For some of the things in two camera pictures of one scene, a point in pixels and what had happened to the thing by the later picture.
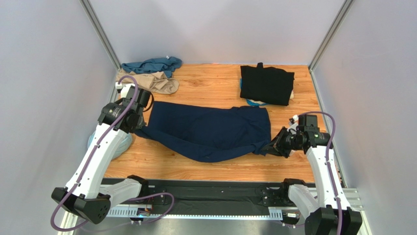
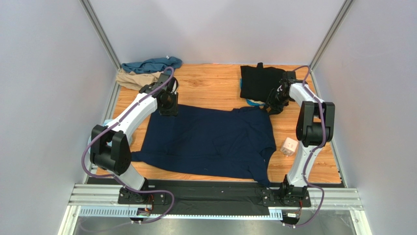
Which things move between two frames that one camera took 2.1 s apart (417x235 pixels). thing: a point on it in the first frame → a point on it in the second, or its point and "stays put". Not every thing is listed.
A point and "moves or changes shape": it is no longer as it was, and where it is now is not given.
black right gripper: (281, 142) → (275, 105)
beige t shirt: (156, 82) stays put
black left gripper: (142, 124) → (174, 110)
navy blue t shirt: (208, 132) moves or changes shape
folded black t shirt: (268, 84) stays put
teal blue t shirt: (165, 64) stays put
